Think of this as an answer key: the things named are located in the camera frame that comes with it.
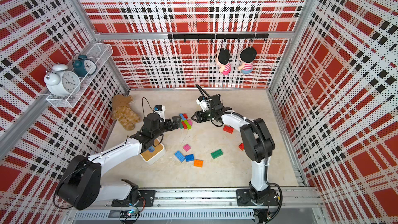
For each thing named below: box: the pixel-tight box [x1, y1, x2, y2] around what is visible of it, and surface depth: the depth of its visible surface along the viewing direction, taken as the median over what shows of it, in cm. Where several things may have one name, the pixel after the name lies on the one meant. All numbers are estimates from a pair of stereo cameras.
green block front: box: [210, 148, 224, 160], surface depth 89 cm
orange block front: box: [193, 159, 204, 168], surface depth 86 cm
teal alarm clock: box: [72, 54, 98, 78], surface depth 73 cm
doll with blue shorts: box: [237, 46, 258, 75], surface depth 98 cm
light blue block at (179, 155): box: [174, 150, 186, 163], surface depth 88 cm
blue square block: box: [185, 153, 195, 163], surface depth 88 cm
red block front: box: [222, 124, 235, 134], surface depth 100 cm
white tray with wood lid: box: [139, 137, 166, 166], surface depth 84 cm
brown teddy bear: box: [111, 94, 140, 131], surface depth 98 cm
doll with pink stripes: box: [215, 47, 232, 76], surface depth 98 cm
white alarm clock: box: [43, 62, 81, 97], surface depth 63 cm
